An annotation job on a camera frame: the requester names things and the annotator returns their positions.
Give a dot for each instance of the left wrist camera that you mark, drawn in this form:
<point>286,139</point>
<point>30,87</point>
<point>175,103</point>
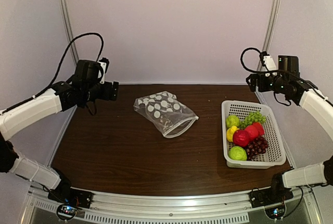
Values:
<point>104,64</point>

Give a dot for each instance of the green fake grapes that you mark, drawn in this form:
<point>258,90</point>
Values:
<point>251,118</point>

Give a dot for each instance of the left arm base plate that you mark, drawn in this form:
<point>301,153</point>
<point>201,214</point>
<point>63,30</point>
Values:
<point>75,198</point>

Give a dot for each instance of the purple fake grapes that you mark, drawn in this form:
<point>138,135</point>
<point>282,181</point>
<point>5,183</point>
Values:
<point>256,147</point>

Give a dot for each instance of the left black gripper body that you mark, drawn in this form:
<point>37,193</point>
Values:
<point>113,90</point>

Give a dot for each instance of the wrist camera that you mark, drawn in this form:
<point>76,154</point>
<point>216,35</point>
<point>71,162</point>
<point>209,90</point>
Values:
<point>267,62</point>
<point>104,64</point>

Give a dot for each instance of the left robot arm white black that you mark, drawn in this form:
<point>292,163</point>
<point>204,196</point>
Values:
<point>87,85</point>

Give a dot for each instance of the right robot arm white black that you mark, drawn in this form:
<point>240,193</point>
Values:
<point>286,80</point>

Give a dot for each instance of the aluminium front rail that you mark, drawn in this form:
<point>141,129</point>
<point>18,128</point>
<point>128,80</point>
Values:
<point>216,208</point>

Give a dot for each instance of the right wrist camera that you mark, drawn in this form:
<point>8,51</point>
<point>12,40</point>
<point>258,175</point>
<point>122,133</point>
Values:
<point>267,62</point>

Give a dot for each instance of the yellow fake lemon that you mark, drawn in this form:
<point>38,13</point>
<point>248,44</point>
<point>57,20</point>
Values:
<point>230,132</point>

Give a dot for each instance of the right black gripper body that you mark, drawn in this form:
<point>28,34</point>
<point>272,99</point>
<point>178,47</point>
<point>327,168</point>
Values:
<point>252,82</point>

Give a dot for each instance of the red fake apple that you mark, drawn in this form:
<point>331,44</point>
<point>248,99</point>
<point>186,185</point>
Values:
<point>259,128</point>

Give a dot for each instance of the white perforated plastic basket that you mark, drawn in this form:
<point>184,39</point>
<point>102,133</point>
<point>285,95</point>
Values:
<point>275,154</point>

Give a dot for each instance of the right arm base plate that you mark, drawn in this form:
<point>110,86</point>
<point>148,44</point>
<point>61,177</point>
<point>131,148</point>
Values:
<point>264,197</point>

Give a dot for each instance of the green fake apple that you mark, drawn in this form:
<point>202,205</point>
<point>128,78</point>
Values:
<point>232,120</point>
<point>237,153</point>

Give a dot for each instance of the aluminium frame post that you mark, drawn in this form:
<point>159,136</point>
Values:
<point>274,11</point>
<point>66,19</point>

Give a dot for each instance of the clear zip top bag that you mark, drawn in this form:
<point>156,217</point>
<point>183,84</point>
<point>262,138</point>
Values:
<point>171,117</point>

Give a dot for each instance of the pink fake peach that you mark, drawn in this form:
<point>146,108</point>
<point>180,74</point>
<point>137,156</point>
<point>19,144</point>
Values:
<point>252,132</point>

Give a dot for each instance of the right aluminium frame post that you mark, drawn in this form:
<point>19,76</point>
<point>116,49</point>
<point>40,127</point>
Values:
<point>274,11</point>

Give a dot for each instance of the left aluminium frame post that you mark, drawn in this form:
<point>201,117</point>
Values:
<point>66,19</point>

